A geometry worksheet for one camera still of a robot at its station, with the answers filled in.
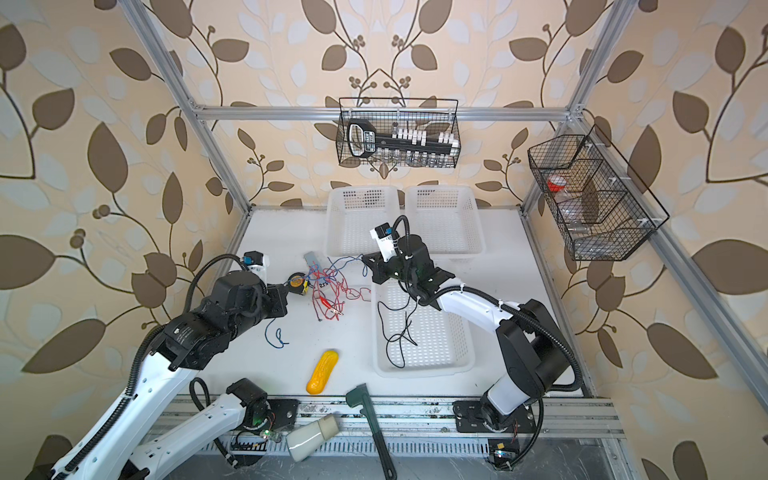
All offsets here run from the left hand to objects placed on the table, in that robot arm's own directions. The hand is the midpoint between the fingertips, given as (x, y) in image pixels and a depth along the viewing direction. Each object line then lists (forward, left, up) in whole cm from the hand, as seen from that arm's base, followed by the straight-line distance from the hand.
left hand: (289, 288), depth 70 cm
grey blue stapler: (+23, +4, -22) cm, 32 cm away
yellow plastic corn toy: (-13, -6, -22) cm, 26 cm away
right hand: (+12, -16, -5) cm, 21 cm away
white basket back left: (+48, -6, -25) cm, 54 cm away
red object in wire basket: (+30, -68, +9) cm, 75 cm away
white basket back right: (+47, -45, -25) cm, 70 cm away
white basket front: (-3, -32, -24) cm, 40 cm away
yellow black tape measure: (+15, +8, -21) cm, 27 cm away
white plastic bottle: (-29, -6, -19) cm, 35 cm away
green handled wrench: (-18, -16, -25) cm, 35 cm away
